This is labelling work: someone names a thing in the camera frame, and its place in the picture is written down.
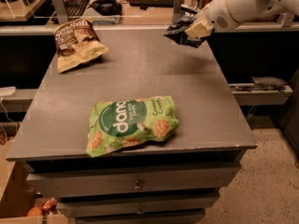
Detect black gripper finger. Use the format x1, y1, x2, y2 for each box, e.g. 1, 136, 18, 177
175, 33, 206, 48

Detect blue chip bag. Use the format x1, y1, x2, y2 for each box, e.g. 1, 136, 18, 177
164, 15, 194, 37

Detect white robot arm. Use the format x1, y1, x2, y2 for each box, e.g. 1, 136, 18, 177
171, 0, 299, 48

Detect brown sea salt chip bag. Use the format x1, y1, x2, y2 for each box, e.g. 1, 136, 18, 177
53, 19, 108, 73

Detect green rice chip bag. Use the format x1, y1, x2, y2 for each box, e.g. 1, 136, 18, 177
86, 96, 179, 157

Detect black headphones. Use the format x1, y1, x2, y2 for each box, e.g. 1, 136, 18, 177
89, 0, 122, 16

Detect grey side shelf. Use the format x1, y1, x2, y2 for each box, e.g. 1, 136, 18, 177
229, 77, 293, 105

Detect black keyboard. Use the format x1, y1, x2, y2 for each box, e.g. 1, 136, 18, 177
51, 0, 90, 23

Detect top drawer with knob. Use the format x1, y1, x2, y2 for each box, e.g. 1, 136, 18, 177
27, 162, 240, 198

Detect drawer with knob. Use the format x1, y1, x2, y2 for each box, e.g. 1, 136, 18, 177
58, 192, 220, 217
27, 162, 240, 198

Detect grey drawer cabinet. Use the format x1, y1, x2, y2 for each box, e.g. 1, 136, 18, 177
7, 28, 256, 224

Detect bottom drawer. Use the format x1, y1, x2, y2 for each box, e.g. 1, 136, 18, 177
75, 209, 205, 224

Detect white power strip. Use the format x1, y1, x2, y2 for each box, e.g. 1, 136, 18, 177
0, 87, 17, 97

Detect middle drawer with knob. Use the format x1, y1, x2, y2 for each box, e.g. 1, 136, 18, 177
58, 192, 220, 217

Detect red snack packet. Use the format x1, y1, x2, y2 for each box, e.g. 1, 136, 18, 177
41, 198, 57, 212

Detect orange fruit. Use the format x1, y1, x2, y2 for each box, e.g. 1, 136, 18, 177
26, 206, 43, 217

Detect right metal post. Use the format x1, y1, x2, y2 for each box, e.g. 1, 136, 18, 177
172, 0, 185, 22

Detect metal post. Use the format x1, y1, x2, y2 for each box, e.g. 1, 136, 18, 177
52, 0, 69, 24
172, 0, 185, 22

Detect left metal post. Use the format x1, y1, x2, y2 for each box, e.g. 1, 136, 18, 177
52, 0, 69, 24

